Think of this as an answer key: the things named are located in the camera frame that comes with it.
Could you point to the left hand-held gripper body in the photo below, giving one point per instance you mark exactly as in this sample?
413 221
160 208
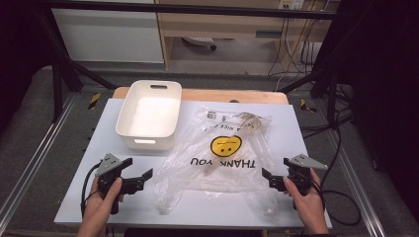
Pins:
107 171

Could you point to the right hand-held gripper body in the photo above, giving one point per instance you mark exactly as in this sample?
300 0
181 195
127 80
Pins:
301 174

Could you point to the white plastic storage bin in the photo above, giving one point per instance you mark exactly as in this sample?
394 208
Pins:
148 118

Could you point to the beige spoon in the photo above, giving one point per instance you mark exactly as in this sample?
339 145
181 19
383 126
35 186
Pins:
252 119

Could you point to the clear plastic smiley bag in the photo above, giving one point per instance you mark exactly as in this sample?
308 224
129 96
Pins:
214 177

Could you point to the person's right hand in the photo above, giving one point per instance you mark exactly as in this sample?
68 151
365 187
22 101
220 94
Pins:
311 207

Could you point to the person's left hand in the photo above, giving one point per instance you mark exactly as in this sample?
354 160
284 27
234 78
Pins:
100 209

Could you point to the yellow black tape marker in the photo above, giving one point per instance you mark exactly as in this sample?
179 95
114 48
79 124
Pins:
94 101
308 106

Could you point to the wooden table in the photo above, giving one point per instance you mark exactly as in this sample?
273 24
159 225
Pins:
214 96

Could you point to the white cabinet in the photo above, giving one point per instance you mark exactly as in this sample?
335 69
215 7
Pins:
108 36

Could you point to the office chair base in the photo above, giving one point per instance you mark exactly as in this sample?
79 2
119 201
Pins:
199 41

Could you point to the wooden desk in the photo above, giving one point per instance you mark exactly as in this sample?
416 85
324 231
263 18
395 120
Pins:
224 26

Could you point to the white power strip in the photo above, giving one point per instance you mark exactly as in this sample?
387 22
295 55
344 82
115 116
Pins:
291 4

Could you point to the aluminium floor rail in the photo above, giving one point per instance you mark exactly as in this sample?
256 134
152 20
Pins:
357 184
33 154

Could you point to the black metal frame leg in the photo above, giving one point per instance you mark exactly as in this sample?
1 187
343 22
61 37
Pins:
329 85
57 79

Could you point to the black metal frame crossbar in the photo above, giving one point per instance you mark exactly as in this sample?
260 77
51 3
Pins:
184 10

